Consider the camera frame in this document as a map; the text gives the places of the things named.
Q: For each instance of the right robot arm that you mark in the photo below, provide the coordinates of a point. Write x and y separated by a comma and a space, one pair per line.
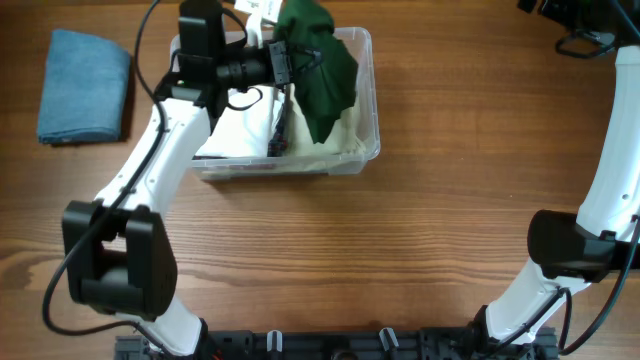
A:
569, 252

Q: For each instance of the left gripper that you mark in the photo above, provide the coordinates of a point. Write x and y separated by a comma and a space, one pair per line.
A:
280, 62

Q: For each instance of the plaid shirt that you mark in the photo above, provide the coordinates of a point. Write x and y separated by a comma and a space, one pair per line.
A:
277, 140

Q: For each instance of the white garment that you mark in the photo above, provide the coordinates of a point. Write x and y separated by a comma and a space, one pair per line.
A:
259, 97

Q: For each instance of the cream cloth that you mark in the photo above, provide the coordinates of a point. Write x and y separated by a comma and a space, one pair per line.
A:
302, 154

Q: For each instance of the blue towel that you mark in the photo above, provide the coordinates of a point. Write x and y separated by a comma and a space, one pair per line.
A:
84, 89

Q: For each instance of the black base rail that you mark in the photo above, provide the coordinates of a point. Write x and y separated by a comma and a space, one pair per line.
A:
426, 343

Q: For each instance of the clear plastic storage container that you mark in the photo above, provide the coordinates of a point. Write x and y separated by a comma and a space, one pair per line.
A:
367, 100

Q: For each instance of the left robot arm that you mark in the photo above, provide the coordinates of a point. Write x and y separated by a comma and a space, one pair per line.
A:
118, 257

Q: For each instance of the dark green garment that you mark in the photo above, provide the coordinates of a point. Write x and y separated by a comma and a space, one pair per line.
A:
325, 92

